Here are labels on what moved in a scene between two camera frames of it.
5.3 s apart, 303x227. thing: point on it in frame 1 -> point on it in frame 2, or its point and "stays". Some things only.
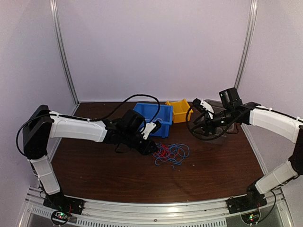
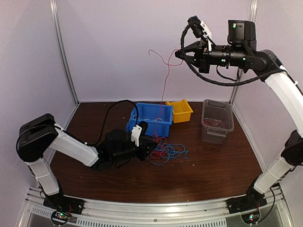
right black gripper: [206, 123] -> [200, 59]
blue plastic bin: [149, 110] stays
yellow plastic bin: [180, 110] stays
